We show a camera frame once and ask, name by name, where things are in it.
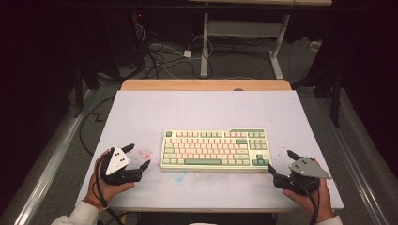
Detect black metal stand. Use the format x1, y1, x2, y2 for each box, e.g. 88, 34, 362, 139
292, 62, 344, 129
72, 62, 101, 118

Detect aluminium floor rail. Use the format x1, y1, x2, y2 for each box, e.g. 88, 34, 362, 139
12, 88, 99, 225
314, 93, 392, 225

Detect orange bead bracelet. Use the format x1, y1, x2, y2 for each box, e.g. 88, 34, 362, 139
82, 196, 106, 214

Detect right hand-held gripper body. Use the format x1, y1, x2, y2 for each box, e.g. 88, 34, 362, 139
273, 157, 332, 197

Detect white metal desk frame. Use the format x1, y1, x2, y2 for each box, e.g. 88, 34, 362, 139
187, 0, 333, 80

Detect right hand-held gripper black cable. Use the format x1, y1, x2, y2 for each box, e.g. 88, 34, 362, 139
290, 177, 321, 225

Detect person's right hand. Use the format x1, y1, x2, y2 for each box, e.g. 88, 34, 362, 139
282, 178, 336, 223

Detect long black floor cable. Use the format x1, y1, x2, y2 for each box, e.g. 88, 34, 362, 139
78, 95, 115, 158

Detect green and pink keyboard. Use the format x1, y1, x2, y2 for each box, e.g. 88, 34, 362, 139
159, 127, 273, 173

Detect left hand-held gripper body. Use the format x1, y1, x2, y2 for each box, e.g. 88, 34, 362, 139
99, 146, 144, 187

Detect person's left hand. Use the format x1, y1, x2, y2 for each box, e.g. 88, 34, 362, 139
85, 168, 136, 206

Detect tangle of floor cables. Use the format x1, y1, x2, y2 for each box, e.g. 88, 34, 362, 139
133, 18, 214, 80

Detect hand-held gripper black cable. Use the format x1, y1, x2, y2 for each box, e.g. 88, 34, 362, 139
93, 149, 126, 225
290, 177, 321, 225

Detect left hand-held gripper black cable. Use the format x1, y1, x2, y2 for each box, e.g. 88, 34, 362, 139
93, 149, 126, 225

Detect white board table cover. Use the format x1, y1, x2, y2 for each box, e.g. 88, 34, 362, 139
75, 89, 345, 211

